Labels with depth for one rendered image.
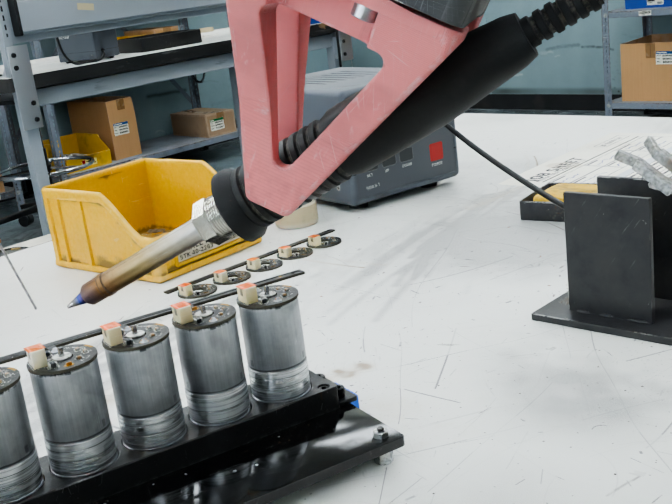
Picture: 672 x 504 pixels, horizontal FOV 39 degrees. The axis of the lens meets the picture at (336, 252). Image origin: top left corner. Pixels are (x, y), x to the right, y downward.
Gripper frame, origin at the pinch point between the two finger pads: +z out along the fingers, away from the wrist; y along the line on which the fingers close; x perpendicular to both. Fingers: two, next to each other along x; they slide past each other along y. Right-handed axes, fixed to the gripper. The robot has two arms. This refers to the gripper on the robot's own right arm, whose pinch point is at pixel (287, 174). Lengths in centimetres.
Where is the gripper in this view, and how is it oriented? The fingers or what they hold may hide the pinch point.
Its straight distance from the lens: 29.8
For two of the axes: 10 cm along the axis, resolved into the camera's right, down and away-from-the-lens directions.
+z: -3.7, 8.5, 3.7
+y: -2.3, 3.0, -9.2
